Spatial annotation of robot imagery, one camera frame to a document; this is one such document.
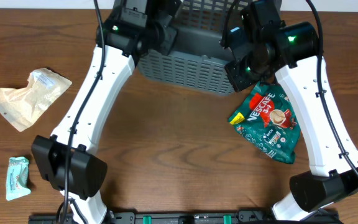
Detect grey plastic basket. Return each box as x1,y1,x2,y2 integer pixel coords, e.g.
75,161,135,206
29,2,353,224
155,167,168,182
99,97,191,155
110,0,284,96

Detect green Nescafe coffee bag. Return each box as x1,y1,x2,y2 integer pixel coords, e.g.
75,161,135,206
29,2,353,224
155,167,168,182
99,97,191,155
228,83,301,164

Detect beige paper pouch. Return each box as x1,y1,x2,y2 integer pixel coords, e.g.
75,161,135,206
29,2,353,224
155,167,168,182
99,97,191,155
0,68,72,132

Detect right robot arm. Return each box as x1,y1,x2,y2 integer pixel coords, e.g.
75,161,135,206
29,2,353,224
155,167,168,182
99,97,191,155
220,1,358,223

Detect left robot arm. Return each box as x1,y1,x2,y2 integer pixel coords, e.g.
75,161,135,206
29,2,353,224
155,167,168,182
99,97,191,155
29,0,183,223

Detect small mint wrapper packet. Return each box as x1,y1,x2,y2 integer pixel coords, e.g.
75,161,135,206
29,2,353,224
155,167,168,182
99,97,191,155
6,157,31,201

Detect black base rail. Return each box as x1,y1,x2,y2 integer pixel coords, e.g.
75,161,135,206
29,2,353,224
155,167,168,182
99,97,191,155
28,210,343,224

